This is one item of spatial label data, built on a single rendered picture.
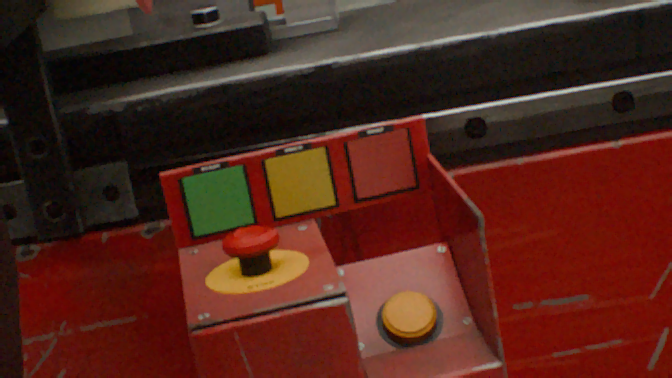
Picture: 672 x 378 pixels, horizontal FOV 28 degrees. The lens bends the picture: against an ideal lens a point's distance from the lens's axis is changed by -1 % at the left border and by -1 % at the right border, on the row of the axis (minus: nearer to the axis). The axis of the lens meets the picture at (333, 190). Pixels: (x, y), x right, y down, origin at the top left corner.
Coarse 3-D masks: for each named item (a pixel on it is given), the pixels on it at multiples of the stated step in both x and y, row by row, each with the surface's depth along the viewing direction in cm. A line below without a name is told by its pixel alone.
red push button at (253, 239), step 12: (252, 228) 93; (264, 228) 92; (228, 240) 92; (240, 240) 91; (252, 240) 91; (264, 240) 91; (276, 240) 92; (228, 252) 91; (240, 252) 91; (252, 252) 91; (264, 252) 91; (240, 264) 92; (252, 264) 92; (264, 264) 92; (252, 276) 92
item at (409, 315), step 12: (396, 300) 96; (408, 300) 96; (420, 300) 96; (384, 312) 96; (396, 312) 95; (408, 312) 95; (420, 312) 95; (432, 312) 95; (384, 324) 96; (396, 324) 95; (408, 324) 95; (420, 324) 95; (432, 324) 95; (396, 336) 95; (408, 336) 94; (420, 336) 95
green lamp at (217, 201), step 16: (192, 176) 99; (208, 176) 99; (224, 176) 99; (240, 176) 100; (192, 192) 99; (208, 192) 100; (224, 192) 100; (240, 192) 100; (192, 208) 100; (208, 208) 100; (224, 208) 100; (240, 208) 100; (192, 224) 100; (208, 224) 100; (224, 224) 100; (240, 224) 101
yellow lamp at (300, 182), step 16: (272, 160) 100; (288, 160) 100; (304, 160) 100; (320, 160) 100; (272, 176) 100; (288, 176) 100; (304, 176) 100; (320, 176) 101; (272, 192) 100; (288, 192) 100; (304, 192) 101; (320, 192) 101; (288, 208) 101; (304, 208) 101
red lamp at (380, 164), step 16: (352, 144) 100; (368, 144) 100; (384, 144) 101; (400, 144) 101; (352, 160) 101; (368, 160) 101; (384, 160) 101; (400, 160) 101; (368, 176) 101; (384, 176) 101; (400, 176) 101; (368, 192) 101; (384, 192) 102
